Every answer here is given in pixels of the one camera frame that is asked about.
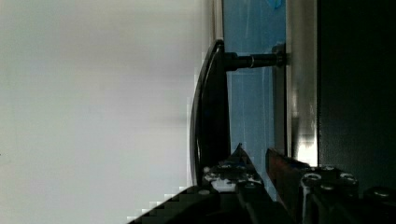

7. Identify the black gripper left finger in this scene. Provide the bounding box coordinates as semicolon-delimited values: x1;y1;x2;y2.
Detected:
202;144;263;192

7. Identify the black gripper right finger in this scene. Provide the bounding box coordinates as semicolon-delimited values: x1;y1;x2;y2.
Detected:
266;148;359;224

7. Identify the black and silver toaster oven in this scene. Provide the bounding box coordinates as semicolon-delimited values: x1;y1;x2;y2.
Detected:
191;0;395;190

